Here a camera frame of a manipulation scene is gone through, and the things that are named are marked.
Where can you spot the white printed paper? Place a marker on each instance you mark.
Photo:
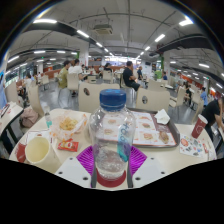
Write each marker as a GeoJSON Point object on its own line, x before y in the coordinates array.
{"type": "Point", "coordinates": [36, 135]}

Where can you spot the ceiling air conditioner unit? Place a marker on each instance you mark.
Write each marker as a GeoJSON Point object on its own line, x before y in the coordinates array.
{"type": "Point", "coordinates": [103, 29]}

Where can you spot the beige chair with round hole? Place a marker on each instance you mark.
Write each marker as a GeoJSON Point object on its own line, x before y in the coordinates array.
{"type": "Point", "coordinates": [153, 99]}
{"type": "Point", "coordinates": [100, 96]}

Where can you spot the ceiling lights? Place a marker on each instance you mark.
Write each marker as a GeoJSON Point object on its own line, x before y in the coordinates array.
{"type": "Point", "coordinates": [45, 21]}

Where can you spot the clear blue-capped water bottle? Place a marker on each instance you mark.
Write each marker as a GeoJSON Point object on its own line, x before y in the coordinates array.
{"type": "Point", "coordinates": [111, 133]}

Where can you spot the pink backpack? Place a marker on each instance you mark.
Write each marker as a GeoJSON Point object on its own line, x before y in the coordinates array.
{"type": "Point", "coordinates": [29, 117]}

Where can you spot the red paper cup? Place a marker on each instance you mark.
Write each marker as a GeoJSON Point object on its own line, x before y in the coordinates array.
{"type": "Point", "coordinates": [199, 126]}

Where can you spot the small clear teal bottle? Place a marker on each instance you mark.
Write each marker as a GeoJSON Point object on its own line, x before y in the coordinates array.
{"type": "Point", "coordinates": [48, 118]}

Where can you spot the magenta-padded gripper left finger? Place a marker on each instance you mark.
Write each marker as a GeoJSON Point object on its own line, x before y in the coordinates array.
{"type": "Point", "coordinates": [73, 170]}

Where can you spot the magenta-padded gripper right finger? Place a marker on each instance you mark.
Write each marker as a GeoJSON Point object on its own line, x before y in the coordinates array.
{"type": "Point", "coordinates": [148, 170]}

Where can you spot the dark food tray with liner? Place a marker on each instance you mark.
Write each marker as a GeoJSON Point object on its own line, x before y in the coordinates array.
{"type": "Point", "coordinates": [150, 131]}

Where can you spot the person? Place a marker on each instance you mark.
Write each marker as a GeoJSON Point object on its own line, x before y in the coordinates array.
{"type": "Point", "coordinates": [128, 76]}
{"type": "Point", "coordinates": [63, 76]}
{"type": "Point", "coordinates": [213, 113]}
{"type": "Point", "coordinates": [203, 96]}
{"type": "Point", "coordinates": [75, 69]}

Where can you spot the beige black-edged table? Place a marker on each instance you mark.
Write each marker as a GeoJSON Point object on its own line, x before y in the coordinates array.
{"type": "Point", "coordinates": [8, 116]}

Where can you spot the red ketchup packet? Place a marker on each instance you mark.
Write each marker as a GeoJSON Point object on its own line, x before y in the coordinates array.
{"type": "Point", "coordinates": [68, 145]}

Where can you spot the white crumpled napkin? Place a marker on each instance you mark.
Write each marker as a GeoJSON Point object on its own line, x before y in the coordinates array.
{"type": "Point", "coordinates": [162, 116]}

